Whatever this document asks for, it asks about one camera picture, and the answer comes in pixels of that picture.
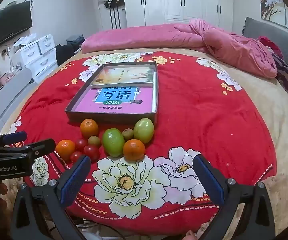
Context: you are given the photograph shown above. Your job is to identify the green jujube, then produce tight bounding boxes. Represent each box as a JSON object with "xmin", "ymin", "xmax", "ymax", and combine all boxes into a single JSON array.
[
  {"xmin": 102, "ymin": 128, "xmax": 125, "ymax": 157},
  {"xmin": 133, "ymin": 118, "xmax": 155, "ymax": 144}
]

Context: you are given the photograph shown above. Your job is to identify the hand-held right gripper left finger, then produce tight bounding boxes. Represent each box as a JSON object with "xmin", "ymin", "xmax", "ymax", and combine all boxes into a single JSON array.
[{"xmin": 10, "ymin": 155, "xmax": 92, "ymax": 240}]

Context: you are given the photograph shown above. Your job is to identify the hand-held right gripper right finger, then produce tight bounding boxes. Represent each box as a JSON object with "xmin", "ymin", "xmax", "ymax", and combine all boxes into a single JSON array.
[{"xmin": 192, "ymin": 154, "xmax": 276, "ymax": 240}]

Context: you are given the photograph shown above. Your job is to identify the orange tangerine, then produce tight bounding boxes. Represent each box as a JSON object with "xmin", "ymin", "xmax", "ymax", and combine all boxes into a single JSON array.
[
  {"xmin": 123, "ymin": 139, "xmax": 146, "ymax": 161},
  {"xmin": 80, "ymin": 119, "xmax": 99, "ymax": 138},
  {"xmin": 55, "ymin": 139, "xmax": 76, "ymax": 163}
]

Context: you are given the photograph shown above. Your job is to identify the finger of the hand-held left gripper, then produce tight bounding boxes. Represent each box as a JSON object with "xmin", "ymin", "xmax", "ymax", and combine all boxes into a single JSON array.
[
  {"xmin": 0, "ymin": 139, "xmax": 56, "ymax": 159},
  {"xmin": 0, "ymin": 131, "xmax": 28, "ymax": 148}
]

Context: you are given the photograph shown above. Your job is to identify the white drawer cabinet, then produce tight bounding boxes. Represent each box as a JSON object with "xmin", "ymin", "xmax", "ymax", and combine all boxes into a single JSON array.
[{"xmin": 13, "ymin": 34, "xmax": 59, "ymax": 83}]

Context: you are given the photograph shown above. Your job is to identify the pink workbook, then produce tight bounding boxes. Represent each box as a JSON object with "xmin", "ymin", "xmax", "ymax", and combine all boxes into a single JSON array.
[{"xmin": 73, "ymin": 85, "xmax": 157, "ymax": 112}]

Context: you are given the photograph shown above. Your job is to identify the grey folded clothes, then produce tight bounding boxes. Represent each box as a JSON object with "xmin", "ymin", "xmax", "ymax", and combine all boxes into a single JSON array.
[{"xmin": 66, "ymin": 34, "xmax": 86, "ymax": 49}]

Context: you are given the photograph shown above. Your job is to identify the brown longan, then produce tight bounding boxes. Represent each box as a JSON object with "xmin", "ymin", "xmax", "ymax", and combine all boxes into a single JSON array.
[
  {"xmin": 122, "ymin": 128, "xmax": 134, "ymax": 141},
  {"xmin": 88, "ymin": 135, "xmax": 101, "ymax": 148}
]

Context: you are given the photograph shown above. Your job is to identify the grey cardboard tray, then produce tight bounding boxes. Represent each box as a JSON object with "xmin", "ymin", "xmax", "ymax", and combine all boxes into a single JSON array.
[{"xmin": 64, "ymin": 61, "xmax": 158, "ymax": 125}]

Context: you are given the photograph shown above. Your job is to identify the white wardrobe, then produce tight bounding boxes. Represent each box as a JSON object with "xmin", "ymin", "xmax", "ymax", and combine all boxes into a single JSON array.
[{"xmin": 80, "ymin": 0, "xmax": 234, "ymax": 34}]

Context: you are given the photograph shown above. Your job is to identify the yellow floral book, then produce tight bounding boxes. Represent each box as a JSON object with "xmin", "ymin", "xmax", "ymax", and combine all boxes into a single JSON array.
[{"xmin": 91, "ymin": 64, "xmax": 155, "ymax": 88}]

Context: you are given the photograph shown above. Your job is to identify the grey padded headboard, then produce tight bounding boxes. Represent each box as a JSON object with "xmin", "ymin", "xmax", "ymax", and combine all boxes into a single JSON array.
[{"xmin": 242, "ymin": 17, "xmax": 288, "ymax": 68}]

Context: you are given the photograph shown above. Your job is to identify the dark red cloth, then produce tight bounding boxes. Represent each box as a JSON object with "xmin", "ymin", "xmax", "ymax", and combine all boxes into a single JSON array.
[{"xmin": 258, "ymin": 36, "xmax": 283, "ymax": 55}]

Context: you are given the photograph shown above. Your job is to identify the grey bench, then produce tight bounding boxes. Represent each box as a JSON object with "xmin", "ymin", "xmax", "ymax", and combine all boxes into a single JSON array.
[{"xmin": 0, "ymin": 67, "xmax": 38, "ymax": 138}]

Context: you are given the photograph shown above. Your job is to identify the red floral blanket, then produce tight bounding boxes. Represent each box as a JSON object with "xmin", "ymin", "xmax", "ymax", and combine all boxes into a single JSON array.
[{"xmin": 8, "ymin": 51, "xmax": 278, "ymax": 235}]

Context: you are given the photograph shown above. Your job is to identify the black flat television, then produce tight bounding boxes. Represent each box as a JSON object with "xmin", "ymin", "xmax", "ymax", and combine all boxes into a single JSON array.
[{"xmin": 0, "ymin": 0, "xmax": 33, "ymax": 53}]

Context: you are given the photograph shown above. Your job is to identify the pink quilt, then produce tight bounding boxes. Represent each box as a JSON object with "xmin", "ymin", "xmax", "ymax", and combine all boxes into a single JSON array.
[{"xmin": 81, "ymin": 18, "xmax": 278, "ymax": 78}]

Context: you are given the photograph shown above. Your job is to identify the red cherry tomato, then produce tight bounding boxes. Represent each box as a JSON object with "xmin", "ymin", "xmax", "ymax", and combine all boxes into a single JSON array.
[
  {"xmin": 84, "ymin": 145, "xmax": 100, "ymax": 162},
  {"xmin": 70, "ymin": 151, "xmax": 84, "ymax": 163},
  {"xmin": 75, "ymin": 138, "xmax": 89, "ymax": 152}
]

